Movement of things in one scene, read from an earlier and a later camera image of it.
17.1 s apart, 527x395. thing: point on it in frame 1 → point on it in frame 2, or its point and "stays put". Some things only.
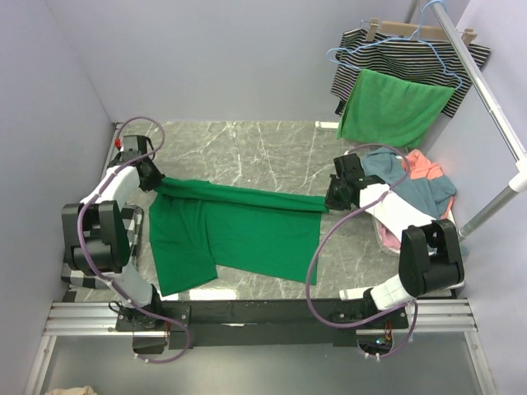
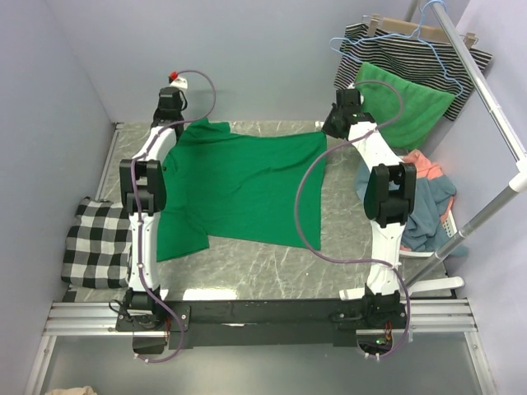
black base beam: (259, 322) stays put
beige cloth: (86, 390) stays put
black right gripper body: (335, 199) → (330, 124)
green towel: (389, 108) stays put
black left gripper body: (155, 176) → (158, 113)
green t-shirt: (195, 225) → (241, 185)
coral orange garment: (420, 167) stays put
